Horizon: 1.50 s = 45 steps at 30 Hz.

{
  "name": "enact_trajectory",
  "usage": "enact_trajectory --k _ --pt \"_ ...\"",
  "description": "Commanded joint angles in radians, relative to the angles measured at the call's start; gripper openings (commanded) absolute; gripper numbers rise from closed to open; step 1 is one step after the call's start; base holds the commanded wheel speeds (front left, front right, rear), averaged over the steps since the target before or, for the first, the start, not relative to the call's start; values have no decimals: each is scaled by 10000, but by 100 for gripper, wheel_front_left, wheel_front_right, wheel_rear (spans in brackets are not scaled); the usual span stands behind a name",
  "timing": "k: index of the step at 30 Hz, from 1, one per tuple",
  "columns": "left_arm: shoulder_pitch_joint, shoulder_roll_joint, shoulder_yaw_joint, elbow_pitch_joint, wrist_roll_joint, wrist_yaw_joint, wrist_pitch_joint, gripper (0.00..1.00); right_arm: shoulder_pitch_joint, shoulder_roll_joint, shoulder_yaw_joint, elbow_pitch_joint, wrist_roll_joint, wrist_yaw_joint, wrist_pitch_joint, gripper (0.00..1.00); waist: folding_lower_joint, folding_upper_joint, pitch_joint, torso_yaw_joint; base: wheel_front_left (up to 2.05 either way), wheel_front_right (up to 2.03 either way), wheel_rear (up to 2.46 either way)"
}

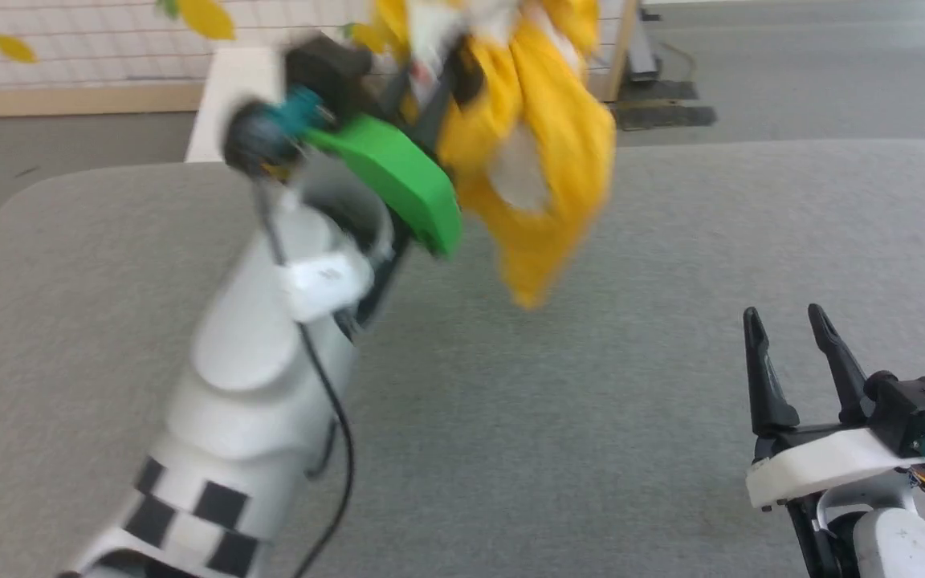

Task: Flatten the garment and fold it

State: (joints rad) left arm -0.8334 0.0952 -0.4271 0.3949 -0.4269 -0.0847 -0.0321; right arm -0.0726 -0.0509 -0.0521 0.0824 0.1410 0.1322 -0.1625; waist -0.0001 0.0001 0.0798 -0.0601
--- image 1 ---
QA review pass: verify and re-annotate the yellow t-shirt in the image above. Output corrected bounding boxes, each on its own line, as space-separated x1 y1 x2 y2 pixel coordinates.
350 0 617 310

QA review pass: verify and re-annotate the grey metal stand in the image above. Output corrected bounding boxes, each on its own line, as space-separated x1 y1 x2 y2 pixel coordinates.
625 4 664 83

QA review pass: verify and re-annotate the white box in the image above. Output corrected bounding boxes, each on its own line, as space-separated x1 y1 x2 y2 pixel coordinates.
185 44 307 165

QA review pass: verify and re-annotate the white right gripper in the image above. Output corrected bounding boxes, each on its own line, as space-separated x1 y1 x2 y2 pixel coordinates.
744 303 925 578

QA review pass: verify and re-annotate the teal left camera connector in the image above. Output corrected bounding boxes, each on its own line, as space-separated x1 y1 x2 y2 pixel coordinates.
268 87 336 139

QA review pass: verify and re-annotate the black floor mat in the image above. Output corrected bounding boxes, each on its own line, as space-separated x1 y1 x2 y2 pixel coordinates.
620 79 701 104
612 104 719 132

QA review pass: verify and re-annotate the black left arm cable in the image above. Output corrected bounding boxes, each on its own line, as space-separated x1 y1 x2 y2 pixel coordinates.
250 173 357 578

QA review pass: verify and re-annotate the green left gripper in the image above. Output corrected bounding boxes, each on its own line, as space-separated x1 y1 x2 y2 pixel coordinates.
304 36 487 259

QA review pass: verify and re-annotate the grey fabric sofa cushion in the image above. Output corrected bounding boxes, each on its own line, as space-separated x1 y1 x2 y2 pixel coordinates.
0 138 925 578

